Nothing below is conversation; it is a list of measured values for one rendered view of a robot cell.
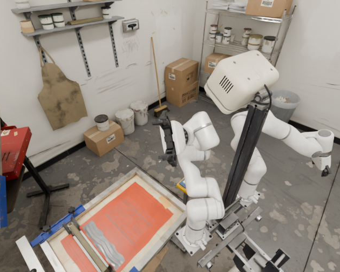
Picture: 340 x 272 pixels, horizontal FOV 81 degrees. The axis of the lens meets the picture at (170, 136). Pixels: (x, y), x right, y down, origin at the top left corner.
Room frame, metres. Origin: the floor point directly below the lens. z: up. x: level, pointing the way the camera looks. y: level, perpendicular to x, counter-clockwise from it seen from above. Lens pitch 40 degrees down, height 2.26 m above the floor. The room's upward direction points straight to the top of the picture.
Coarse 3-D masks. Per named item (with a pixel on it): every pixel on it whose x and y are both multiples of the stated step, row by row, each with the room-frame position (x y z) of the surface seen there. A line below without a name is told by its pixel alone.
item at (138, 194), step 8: (136, 184) 0.95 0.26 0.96; (128, 192) 0.88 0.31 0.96; (136, 192) 0.88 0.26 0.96; (144, 192) 0.88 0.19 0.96; (112, 200) 0.81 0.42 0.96; (120, 200) 0.81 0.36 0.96; (136, 200) 0.81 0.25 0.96; (144, 200) 0.81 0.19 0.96; (104, 208) 0.75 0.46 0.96; (96, 216) 0.69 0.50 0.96; (104, 216) 0.69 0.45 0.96; (96, 224) 0.63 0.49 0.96; (104, 224) 0.63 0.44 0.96; (104, 232) 0.58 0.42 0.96; (112, 232) 0.58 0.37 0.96; (64, 240) 0.53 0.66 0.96; (72, 240) 0.53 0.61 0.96; (64, 248) 0.48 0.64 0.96; (72, 248) 0.48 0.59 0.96; (80, 248) 0.48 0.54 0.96; (96, 248) 0.48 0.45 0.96; (72, 256) 0.44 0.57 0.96; (80, 256) 0.44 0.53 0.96
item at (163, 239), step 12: (120, 180) 0.96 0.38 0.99; (144, 180) 0.98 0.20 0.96; (108, 192) 0.86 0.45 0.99; (168, 192) 0.86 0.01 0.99; (96, 204) 0.77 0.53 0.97; (180, 204) 0.76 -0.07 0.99; (180, 216) 0.67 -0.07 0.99; (48, 240) 0.52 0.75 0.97; (48, 252) 0.45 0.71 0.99; (156, 252) 0.45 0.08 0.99; (60, 264) 0.39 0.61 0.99; (144, 264) 0.39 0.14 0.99
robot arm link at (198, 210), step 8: (192, 200) 0.51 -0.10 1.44; (200, 200) 0.50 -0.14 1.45; (208, 200) 0.50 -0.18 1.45; (192, 208) 0.47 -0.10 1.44; (200, 208) 0.46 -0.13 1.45; (208, 208) 0.47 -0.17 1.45; (216, 208) 0.47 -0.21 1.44; (192, 216) 0.44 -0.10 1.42; (200, 216) 0.44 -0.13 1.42; (208, 216) 0.44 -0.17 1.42; (216, 216) 0.44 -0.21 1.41; (192, 224) 0.44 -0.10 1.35; (200, 224) 0.44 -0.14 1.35
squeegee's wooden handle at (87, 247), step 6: (72, 228) 0.56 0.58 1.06; (78, 234) 0.52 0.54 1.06; (78, 240) 0.51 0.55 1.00; (84, 240) 0.49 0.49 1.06; (84, 246) 0.46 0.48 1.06; (90, 246) 0.46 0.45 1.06; (90, 252) 0.43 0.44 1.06; (96, 258) 0.40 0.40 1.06; (102, 264) 0.37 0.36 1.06; (102, 270) 0.34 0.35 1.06; (108, 270) 0.35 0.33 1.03
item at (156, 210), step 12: (156, 204) 0.78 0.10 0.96; (156, 216) 0.69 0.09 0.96; (168, 216) 0.69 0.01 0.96; (156, 228) 0.60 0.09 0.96; (108, 240) 0.53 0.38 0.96; (120, 240) 0.53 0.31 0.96; (144, 240) 0.53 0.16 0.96; (120, 252) 0.46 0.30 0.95; (132, 252) 0.46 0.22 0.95; (84, 264) 0.40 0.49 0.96; (108, 264) 0.40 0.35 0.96
